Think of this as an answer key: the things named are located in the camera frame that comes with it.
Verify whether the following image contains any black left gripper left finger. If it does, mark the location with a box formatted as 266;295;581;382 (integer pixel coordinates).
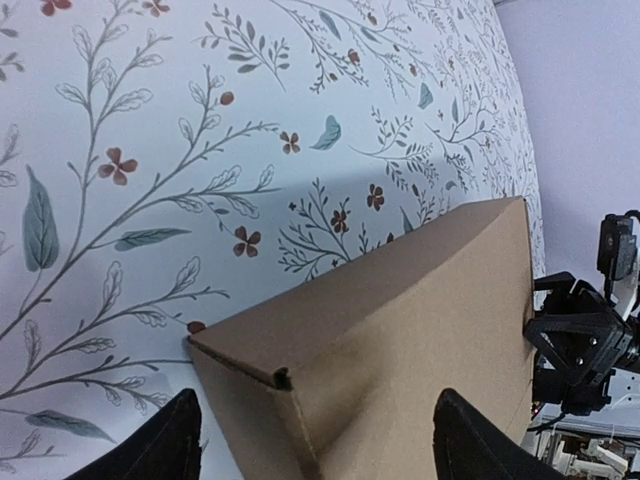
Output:
68;388;202;480

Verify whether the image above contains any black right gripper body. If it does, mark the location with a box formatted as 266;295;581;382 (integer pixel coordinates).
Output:
529;272;639;415

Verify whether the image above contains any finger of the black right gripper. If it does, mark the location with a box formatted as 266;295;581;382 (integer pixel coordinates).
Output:
523;279;625;385

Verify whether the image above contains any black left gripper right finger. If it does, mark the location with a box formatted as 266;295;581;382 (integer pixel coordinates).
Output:
433;388;563;480

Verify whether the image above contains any brown cardboard box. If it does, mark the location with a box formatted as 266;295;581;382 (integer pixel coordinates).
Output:
189;197;533;479

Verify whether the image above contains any floral patterned table mat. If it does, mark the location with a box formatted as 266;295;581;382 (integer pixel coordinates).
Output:
1;1;545;479

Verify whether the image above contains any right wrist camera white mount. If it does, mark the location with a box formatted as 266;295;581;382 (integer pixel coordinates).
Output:
597;210;639;321

